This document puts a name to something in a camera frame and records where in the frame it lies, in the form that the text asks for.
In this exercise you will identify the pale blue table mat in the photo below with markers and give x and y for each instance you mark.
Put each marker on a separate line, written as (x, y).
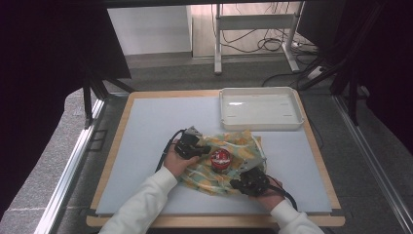
(146, 123)

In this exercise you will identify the person's right hand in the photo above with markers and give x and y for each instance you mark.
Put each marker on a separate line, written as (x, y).
(268, 200)

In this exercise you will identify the red round can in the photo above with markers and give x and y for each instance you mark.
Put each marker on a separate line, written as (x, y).
(221, 159)

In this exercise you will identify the wooden table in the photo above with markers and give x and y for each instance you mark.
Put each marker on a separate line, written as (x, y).
(207, 221)

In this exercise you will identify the aluminium rail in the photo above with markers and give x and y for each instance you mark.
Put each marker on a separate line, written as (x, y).
(373, 156)
(69, 165)

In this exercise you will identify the white metal desk frame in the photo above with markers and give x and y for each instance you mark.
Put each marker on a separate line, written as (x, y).
(256, 22)

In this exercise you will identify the black curtain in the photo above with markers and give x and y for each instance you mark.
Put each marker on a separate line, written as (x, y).
(383, 65)
(42, 81)

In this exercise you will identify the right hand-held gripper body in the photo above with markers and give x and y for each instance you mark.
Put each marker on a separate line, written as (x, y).
(255, 182)

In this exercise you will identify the black metal stand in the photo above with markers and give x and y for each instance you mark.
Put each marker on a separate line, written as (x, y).
(87, 104)
(352, 91)

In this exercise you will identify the green yellow floral cloth bag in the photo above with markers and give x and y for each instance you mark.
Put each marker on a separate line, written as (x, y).
(207, 177)

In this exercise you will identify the black floor bracket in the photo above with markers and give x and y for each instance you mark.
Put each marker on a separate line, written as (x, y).
(97, 140)

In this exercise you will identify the person's left hand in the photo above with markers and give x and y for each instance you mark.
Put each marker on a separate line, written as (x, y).
(175, 162)

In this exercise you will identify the white power strip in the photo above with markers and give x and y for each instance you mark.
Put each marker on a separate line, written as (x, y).
(315, 73)

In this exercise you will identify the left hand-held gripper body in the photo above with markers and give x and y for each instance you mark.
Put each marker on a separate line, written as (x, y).
(187, 146)

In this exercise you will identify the white panel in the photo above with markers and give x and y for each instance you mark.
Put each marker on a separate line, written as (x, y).
(147, 29)

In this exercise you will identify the white plastic tray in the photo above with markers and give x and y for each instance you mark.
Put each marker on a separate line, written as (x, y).
(261, 109)

